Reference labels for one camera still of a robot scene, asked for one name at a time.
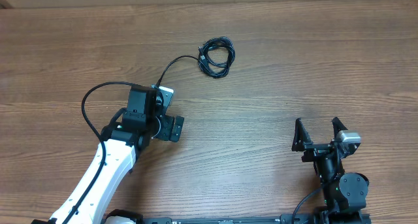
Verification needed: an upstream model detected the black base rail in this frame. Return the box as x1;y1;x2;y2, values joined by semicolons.
101;209;327;224

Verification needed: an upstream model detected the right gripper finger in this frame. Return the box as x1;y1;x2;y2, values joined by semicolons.
332;117;347;139
291;118;313;152

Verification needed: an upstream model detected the thick black cable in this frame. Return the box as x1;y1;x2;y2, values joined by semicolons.
197;36;236;79

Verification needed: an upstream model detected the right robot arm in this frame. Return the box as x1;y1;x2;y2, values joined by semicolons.
291;117;372;224

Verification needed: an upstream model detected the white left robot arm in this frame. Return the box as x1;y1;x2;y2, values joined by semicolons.
45;84;184;224

